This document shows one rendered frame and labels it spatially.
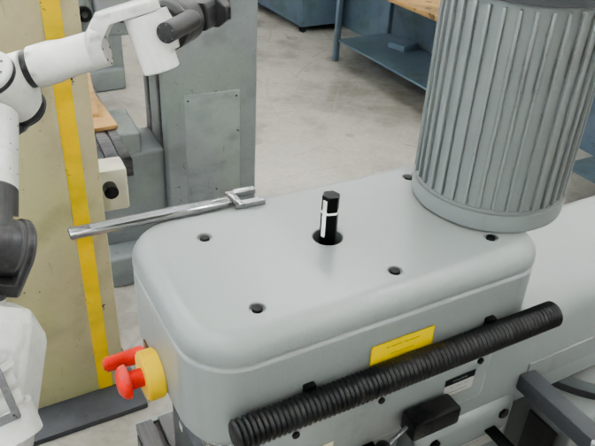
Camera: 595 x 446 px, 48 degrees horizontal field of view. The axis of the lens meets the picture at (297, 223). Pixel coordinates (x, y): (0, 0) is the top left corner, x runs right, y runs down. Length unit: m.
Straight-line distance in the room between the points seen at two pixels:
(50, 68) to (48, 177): 1.41
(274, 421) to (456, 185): 0.36
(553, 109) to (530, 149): 0.05
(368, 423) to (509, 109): 0.42
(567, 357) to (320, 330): 0.53
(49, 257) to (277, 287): 2.09
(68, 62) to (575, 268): 0.87
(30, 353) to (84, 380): 2.09
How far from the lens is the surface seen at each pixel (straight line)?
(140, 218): 0.84
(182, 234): 0.82
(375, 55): 6.91
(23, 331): 1.11
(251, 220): 0.84
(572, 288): 1.06
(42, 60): 1.22
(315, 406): 0.72
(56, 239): 2.73
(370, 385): 0.75
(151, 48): 1.18
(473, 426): 1.06
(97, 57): 1.20
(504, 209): 0.86
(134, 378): 0.81
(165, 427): 1.86
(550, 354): 1.09
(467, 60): 0.80
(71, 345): 3.05
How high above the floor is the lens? 2.34
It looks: 32 degrees down
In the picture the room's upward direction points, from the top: 3 degrees clockwise
